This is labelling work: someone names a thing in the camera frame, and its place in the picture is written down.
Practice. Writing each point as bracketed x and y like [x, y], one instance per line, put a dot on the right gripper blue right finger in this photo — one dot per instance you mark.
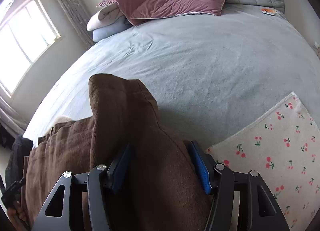
[258, 209]

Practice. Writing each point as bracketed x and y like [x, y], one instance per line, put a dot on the cherry print white cloth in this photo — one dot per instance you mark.
[283, 146]

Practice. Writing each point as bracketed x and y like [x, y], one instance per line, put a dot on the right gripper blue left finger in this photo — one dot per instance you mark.
[62, 209]

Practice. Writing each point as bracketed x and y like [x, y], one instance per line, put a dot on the person left hand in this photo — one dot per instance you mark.
[16, 212]

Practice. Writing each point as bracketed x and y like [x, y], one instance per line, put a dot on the pink velvet pillow front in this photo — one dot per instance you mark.
[160, 9]

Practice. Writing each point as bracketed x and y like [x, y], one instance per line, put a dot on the folded light blue blanket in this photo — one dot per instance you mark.
[118, 26]

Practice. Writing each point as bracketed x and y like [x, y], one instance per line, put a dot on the small orange packet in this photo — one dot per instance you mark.
[271, 12]

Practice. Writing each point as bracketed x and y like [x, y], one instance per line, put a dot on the brown coat with fur collar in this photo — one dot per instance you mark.
[160, 190]

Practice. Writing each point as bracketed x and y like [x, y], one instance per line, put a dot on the pink velvet pillow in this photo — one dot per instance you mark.
[160, 9]
[127, 7]

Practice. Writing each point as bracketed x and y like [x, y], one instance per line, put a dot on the grey curtain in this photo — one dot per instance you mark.
[78, 16]
[11, 120]

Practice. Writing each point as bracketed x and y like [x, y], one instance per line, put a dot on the folded white blanket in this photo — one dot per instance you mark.
[104, 17]

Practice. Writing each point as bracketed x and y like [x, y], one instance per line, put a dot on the grey curtain left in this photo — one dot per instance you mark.
[11, 120]

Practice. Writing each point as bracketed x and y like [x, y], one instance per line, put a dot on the grey curtain right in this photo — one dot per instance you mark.
[78, 16]

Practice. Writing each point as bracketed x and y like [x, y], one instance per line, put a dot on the pink velvet pillow back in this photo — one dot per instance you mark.
[127, 7]

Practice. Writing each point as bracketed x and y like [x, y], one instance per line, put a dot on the grey bed sheet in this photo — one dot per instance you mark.
[210, 75]

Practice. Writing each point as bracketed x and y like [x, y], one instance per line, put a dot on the bright window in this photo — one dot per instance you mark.
[26, 34]

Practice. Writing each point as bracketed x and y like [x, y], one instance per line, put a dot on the black quilted jacket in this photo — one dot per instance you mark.
[19, 150]

